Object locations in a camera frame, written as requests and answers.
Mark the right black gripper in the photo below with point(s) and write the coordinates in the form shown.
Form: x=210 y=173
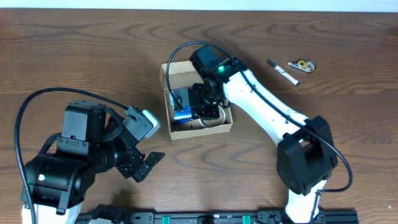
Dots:
x=203 y=114

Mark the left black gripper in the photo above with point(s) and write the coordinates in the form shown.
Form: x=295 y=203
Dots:
x=129 y=165

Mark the blue plastic case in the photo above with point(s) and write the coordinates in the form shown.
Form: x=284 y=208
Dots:
x=187 y=113

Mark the white tape roll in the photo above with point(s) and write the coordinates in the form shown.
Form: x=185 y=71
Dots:
x=220 y=121

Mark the brown cardboard box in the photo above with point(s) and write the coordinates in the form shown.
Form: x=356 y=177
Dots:
x=181 y=75

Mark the white Toyo whiteboard marker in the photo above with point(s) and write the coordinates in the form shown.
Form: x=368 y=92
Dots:
x=286 y=75

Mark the correction tape dispenser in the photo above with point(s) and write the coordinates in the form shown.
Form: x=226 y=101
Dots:
x=306 y=66

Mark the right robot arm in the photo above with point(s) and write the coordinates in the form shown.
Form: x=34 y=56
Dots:
x=305 y=158

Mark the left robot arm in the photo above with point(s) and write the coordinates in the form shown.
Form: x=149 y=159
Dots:
x=94 y=139

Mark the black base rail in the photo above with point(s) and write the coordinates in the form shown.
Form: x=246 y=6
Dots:
x=110 y=214

